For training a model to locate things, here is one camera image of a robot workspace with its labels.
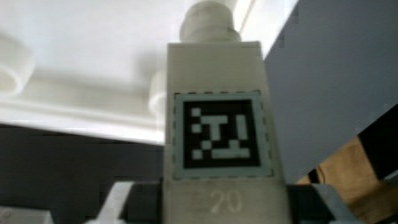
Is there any white leg with tag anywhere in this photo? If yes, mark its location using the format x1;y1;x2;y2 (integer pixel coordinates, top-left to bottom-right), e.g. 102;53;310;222
161;1;292;224

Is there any white square tabletop part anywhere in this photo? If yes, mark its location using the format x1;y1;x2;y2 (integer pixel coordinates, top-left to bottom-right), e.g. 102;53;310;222
0;0;298;145

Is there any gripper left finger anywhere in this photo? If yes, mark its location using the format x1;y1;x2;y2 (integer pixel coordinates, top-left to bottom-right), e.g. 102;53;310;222
83;181;134;224

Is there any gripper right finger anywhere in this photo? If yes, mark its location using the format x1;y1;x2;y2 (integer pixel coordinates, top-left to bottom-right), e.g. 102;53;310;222
312;184;362;224

